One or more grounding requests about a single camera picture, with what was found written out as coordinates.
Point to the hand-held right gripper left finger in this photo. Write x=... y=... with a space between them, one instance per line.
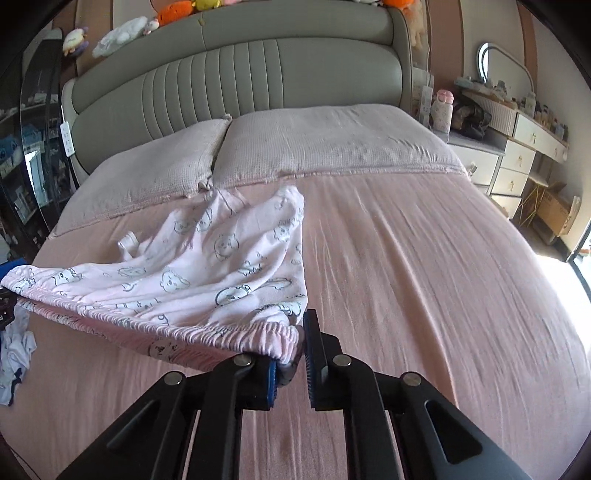
x=272 y=383

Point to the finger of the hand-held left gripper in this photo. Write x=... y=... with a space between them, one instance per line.
x=7 y=309
x=7 y=268

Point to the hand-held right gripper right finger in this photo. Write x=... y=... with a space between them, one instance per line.
x=311 y=369

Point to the pink printed pants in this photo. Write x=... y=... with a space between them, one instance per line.
x=184 y=277

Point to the white and blue garment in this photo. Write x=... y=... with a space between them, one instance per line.
x=16 y=350

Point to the glass display cabinet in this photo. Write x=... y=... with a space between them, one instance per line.
x=27 y=138

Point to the white power strip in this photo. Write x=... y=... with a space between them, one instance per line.
x=67 y=138

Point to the pink checked pillow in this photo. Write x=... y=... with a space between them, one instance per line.
x=332 y=143
x=147 y=170

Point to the purple and white plush toy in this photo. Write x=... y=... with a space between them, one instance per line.
x=74 y=41

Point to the white nightstand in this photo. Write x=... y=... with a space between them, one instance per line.
x=475 y=157

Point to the grey padded headboard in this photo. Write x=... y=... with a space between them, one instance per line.
x=207 y=78

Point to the pink water bottle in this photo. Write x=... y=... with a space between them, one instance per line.
x=441 y=113

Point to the cardboard box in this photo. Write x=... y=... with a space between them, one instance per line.
x=554 y=210

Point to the black bag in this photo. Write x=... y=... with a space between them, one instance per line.
x=471 y=117

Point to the orange plush toy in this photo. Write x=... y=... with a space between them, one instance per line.
x=175 y=11
x=401 y=2

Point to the white ribbed storage box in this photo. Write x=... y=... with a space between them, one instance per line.
x=501 y=117

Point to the white dresser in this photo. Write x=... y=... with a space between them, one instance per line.
x=531 y=131

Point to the yellow plush toy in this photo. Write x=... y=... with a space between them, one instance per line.
x=207 y=4

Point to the arched vanity mirror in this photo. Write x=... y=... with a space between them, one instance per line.
x=483 y=60

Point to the cream plush toy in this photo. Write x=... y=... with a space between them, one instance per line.
x=415 y=25

